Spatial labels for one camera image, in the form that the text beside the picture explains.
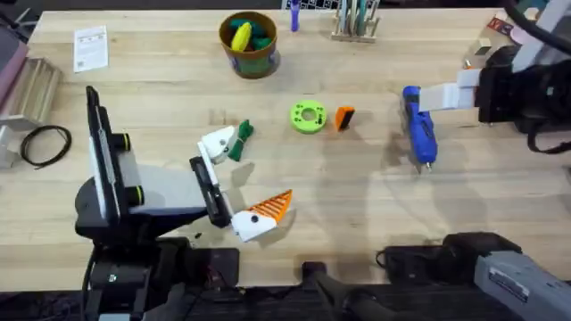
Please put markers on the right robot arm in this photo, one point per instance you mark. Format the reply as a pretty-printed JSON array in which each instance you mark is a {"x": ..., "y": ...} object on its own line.
[{"x": 517, "y": 276}]

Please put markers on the wooden slatted tray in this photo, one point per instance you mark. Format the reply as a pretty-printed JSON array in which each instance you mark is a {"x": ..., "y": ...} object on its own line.
[{"x": 35, "y": 91}]

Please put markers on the red and white box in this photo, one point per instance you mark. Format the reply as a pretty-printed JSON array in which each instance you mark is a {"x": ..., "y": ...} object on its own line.
[{"x": 502, "y": 27}]

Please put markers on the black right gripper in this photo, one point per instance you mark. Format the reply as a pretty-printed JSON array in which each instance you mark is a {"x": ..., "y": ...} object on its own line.
[{"x": 508, "y": 96}]

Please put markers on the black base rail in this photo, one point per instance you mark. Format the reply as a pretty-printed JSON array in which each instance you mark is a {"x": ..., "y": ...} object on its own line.
[{"x": 276, "y": 305}]

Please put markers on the grey and black left gripper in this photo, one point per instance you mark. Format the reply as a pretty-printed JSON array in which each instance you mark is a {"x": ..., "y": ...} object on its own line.
[{"x": 169, "y": 189}]

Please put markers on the black left wrist plate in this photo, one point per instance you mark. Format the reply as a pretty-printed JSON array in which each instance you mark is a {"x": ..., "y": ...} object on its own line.
[{"x": 103, "y": 156}]

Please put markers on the white paper sheet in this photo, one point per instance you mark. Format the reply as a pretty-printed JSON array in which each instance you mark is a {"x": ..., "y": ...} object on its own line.
[{"x": 90, "y": 49}]

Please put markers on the black stand post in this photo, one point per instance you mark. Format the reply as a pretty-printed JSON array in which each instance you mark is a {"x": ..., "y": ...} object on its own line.
[{"x": 339, "y": 290}]

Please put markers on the green disc with holes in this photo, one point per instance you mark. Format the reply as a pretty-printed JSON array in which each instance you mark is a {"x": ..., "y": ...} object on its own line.
[{"x": 308, "y": 117}]

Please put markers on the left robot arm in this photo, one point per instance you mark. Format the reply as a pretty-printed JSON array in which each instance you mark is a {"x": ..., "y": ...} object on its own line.
[{"x": 120, "y": 263}]

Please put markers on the green vegetable toy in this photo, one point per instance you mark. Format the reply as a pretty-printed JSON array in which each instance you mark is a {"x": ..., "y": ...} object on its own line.
[{"x": 241, "y": 140}]

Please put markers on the grey metal bracket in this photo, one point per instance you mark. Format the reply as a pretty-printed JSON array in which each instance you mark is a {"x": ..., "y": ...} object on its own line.
[{"x": 6, "y": 147}]

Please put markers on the dark pink flat case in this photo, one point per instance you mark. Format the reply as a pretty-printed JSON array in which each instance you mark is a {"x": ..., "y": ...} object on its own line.
[{"x": 11, "y": 62}]

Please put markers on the blue electric screwdriver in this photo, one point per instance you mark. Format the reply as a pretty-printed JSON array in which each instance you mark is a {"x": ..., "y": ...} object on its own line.
[{"x": 421, "y": 129}]

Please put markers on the brown tub with toys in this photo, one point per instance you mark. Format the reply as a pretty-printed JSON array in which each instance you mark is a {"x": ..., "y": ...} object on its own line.
[{"x": 250, "y": 49}]

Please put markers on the small pale block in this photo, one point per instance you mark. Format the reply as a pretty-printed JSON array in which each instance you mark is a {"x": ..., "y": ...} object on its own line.
[{"x": 482, "y": 46}]

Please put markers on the orange ribbed wedge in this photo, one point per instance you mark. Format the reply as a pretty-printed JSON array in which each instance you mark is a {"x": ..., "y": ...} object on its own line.
[{"x": 344, "y": 118}]

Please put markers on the wooden peg rack with tools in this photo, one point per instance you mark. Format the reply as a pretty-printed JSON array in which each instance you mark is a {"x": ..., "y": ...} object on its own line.
[{"x": 354, "y": 24}]

